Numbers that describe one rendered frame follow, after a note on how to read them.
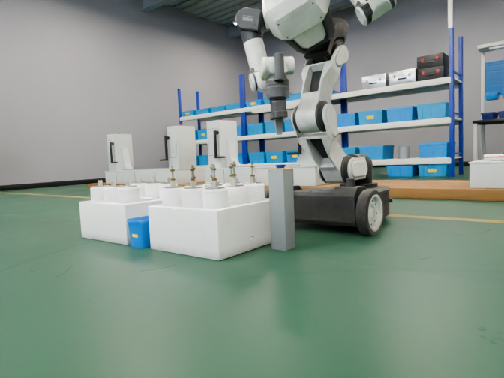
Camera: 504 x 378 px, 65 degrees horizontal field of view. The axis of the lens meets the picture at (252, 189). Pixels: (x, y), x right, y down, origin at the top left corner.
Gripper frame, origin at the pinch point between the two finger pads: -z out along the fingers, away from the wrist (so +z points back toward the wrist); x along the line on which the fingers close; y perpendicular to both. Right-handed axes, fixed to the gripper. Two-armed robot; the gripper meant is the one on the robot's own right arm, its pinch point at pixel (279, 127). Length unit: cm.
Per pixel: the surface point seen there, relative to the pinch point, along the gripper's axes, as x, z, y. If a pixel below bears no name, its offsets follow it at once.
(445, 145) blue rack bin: -358, -7, 284
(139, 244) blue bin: -16, -46, -59
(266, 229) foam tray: -8.1, -40.9, -5.5
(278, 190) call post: 3.2, -24.4, -1.6
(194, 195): -1.1, -24.8, -33.7
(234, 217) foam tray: 6.5, -33.0, -19.1
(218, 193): 6.9, -23.7, -24.5
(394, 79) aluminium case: -405, 92, 237
